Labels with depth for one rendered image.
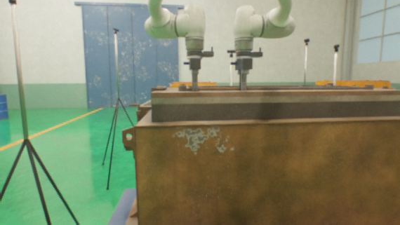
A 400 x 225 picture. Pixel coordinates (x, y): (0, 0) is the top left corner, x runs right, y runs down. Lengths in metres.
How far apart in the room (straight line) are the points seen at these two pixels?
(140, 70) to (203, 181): 9.33
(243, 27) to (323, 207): 0.93
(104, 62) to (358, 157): 10.12
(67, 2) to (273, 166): 11.31
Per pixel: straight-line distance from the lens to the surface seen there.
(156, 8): 0.90
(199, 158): 0.87
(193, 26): 0.93
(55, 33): 11.59
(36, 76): 11.93
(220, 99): 0.89
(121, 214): 1.39
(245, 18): 0.99
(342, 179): 1.19
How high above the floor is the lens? 1.42
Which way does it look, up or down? 6 degrees down
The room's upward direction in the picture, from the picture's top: straight up
